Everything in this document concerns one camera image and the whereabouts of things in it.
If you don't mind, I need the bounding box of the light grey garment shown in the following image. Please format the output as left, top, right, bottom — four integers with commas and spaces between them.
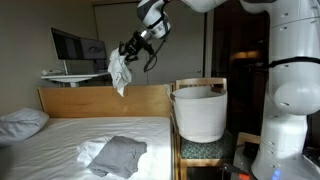
108, 49, 132, 96

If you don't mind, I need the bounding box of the left computer monitor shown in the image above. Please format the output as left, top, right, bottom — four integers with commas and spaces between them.
51, 28, 83, 60

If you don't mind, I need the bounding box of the computer monitor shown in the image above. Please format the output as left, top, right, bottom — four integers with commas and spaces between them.
81, 38, 107, 60
51, 28, 83, 60

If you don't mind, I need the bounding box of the grey shirt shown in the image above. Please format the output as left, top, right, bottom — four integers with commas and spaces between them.
88, 136, 147, 179

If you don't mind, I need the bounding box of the crumpled grey blanket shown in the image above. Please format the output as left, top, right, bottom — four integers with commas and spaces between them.
0, 108, 49, 147

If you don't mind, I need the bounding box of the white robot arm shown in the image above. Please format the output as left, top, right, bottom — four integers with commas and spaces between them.
239, 0, 320, 180

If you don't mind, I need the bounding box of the white woven laundry basket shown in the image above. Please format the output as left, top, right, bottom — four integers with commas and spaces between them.
171, 86, 228, 143

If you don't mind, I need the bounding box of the wooden chair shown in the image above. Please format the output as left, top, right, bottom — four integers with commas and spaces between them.
173, 77, 233, 180

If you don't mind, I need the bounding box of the white desk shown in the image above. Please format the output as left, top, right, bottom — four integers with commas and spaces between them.
42, 71, 108, 87

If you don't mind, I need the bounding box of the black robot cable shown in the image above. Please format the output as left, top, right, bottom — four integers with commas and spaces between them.
143, 36, 169, 73

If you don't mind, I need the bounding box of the white bed mattress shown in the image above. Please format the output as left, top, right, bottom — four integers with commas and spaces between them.
0, 117, 173, 180

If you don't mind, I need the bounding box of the wooden bed footboard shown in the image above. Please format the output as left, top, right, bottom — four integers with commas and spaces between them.
37, 85, 171, 118

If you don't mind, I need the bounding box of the right computer monitor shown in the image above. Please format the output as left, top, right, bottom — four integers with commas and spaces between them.
81, 38, 107, 60

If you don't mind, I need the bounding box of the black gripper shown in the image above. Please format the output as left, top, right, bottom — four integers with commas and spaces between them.
118, 30, 154, 62

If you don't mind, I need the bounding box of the white garment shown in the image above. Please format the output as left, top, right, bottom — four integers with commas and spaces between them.
77, 136, 112, 166

